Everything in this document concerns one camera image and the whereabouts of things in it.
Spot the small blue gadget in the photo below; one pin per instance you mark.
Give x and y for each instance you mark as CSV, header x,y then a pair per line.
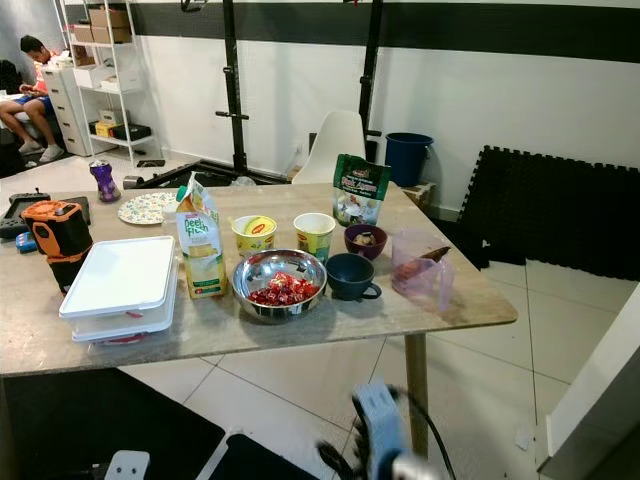
x,y
26,242

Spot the small yellow box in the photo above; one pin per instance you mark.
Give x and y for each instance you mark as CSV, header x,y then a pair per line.
x,y
106,129

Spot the small wooden crate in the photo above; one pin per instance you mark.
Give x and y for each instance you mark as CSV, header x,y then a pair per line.
x,y
420,193

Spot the orange and black device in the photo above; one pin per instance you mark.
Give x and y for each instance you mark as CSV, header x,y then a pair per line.
x,y
60,232

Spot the white drawer cabinet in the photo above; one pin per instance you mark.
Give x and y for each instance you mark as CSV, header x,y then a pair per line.
x,y
63,105

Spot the yellow open noodle cup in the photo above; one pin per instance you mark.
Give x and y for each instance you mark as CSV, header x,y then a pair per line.
x,y
313,240

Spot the small brown wedge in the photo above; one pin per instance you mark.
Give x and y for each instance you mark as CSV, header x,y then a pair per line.
x,y
438,254

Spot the clear purple plastic jug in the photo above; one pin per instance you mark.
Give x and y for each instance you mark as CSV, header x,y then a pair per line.
x,y
420,272

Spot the black foam puzzle mats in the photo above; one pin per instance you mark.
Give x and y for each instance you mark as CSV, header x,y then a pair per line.
x,y
550,215

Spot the Deep Fresh milk carton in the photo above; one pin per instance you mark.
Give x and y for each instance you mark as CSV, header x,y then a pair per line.
x,y
200,250

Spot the black gym floor platform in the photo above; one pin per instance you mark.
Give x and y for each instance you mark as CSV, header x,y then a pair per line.
x,y
210,175

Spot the black handheld controller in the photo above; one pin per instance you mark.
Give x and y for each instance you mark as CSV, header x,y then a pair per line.
x,y
12,212

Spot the white shell chair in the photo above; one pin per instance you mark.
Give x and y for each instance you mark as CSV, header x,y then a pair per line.
x,y
335,145

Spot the blue plastic bucket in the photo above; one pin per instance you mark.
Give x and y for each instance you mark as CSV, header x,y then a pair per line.
x,y
407,158

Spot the dark blue mug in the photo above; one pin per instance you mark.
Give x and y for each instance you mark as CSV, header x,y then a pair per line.
x,y
348,282

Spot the white shelf unit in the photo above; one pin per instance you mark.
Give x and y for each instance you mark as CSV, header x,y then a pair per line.
x,y
110,45

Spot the red wrapped candies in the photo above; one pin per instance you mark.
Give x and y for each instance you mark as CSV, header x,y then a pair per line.
x,y
282,290

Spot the yellow lidded noodle cup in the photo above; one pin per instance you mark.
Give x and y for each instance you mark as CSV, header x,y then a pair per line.
x,y
253,237

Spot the brown cardboard box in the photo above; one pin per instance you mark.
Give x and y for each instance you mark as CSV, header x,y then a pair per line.
x,y
105,22

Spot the black rack upright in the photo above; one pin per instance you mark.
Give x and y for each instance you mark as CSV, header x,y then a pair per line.
x,y
233,80
370,70

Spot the flat black case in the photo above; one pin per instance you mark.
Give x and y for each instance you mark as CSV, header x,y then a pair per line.
x,y
132,133

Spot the white storage bin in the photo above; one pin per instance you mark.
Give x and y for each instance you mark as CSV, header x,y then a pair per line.
x,y
93,76

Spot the seated person in shorts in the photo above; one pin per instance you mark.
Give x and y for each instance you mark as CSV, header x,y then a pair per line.
x,y
35,90

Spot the white lidded plastic container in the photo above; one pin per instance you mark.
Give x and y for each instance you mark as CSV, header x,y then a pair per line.
x,y
120,280

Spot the steel mixing bowl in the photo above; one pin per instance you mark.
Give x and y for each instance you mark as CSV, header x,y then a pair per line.
x,y
260,266

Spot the light wooden dining table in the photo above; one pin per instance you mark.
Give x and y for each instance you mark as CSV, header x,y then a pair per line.
x,y
60,335

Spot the black backpack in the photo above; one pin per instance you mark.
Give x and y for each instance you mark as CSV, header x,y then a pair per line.
x,y
8,78

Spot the small purple cup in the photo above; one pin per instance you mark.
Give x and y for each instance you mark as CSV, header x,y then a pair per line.
x,y
365,248

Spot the purple drink can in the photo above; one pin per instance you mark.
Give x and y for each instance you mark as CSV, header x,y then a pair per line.
x,y
104,183

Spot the floral patterned plate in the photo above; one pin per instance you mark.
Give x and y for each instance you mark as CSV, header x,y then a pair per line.
x,y
145,208

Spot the green snack bag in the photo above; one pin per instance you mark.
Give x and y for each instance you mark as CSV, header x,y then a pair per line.
x,y
360,190

